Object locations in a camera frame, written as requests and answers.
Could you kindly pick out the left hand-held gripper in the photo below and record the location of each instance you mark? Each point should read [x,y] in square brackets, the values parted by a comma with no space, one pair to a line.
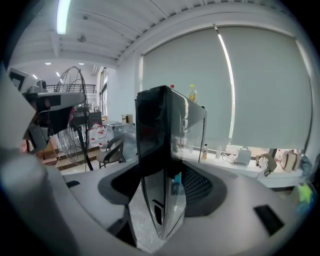
[40,90]

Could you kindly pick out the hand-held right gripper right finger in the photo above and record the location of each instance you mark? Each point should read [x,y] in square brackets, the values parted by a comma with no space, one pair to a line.
[237,200]

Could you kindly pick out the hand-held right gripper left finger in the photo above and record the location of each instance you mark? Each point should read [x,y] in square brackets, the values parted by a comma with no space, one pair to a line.
[87,195]

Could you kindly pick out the person's left hand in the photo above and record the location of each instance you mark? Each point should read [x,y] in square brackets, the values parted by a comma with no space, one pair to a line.
[61,120]

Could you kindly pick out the white window sill ledge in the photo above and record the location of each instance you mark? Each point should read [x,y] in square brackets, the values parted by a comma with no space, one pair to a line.
[250,173]

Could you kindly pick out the grey handbag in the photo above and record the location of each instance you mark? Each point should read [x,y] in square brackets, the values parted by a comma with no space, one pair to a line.
[243,156]

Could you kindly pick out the black standing fan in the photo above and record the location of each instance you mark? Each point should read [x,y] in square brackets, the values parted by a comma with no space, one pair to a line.
[87,150]

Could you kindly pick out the dark wicker chair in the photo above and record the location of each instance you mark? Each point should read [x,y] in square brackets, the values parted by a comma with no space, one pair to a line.
[110,155]

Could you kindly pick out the olive green bag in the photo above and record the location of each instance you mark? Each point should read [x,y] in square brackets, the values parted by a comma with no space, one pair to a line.
[267,165]

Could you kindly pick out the water jug pack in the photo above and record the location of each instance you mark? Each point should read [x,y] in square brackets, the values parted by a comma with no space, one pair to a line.
[100,137]

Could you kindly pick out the small clear plastic bottle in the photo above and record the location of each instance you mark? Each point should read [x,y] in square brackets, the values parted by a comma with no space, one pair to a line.
[218,153]

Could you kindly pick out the pale orange label bottle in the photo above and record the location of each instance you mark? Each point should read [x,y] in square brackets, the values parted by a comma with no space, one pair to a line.
[204,152]

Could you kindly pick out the brown cardboard box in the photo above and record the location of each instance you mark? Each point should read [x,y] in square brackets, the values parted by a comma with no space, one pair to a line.
[127,118]

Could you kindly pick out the plastic wrapped grey panel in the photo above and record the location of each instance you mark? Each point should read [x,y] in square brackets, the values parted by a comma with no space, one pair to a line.
[125,140]

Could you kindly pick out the large clear storage box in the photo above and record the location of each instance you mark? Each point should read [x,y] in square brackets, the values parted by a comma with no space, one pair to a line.
[303,210]

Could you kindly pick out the green star toy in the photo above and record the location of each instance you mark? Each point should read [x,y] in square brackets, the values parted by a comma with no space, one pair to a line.
[305,193]

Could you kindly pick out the blue denim cloth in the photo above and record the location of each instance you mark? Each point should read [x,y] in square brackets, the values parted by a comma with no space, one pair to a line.
[306,165]

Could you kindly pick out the ceiling tube light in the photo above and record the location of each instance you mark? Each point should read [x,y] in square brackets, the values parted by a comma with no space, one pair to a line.
[62,15]

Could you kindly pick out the orange drink bottle yellow cap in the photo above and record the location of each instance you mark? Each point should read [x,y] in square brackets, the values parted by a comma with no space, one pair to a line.
[193,96]

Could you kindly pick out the grey roller blind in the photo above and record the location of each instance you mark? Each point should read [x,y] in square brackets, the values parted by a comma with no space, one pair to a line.
[270,87]
[187,62]

